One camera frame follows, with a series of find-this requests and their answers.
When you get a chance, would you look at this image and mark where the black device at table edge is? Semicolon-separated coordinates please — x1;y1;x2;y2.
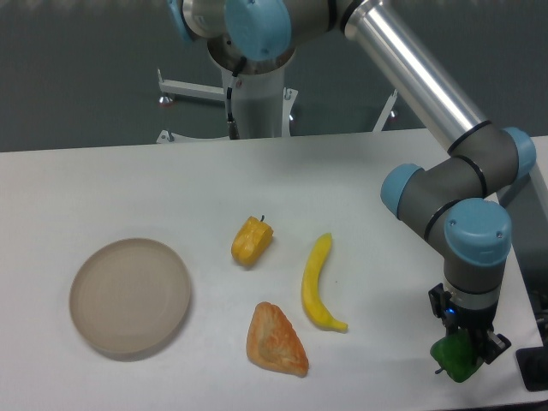
515;290;548;392

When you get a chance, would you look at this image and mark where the black cable on pedestal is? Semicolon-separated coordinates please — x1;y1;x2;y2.
225;55;248;140

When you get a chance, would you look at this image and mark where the green bell pepper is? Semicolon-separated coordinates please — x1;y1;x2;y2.
430;330;484;383

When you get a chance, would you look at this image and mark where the beige round plate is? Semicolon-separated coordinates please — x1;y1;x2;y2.
68;238;192;357

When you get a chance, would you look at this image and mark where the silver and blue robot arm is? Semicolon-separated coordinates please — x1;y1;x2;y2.
168;1;536;364

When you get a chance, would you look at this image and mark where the orange pastry turnover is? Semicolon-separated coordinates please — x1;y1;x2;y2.
246;301;309;378

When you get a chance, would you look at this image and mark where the yellow banana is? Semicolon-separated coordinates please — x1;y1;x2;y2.
301;233;348;333

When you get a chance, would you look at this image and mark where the yellow bell pepper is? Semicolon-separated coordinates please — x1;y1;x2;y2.
230;216;274;268

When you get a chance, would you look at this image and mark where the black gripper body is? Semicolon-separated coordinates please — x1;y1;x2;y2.
428;283;501;331

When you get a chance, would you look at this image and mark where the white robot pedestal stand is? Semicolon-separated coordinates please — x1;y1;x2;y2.
154;38;399;145

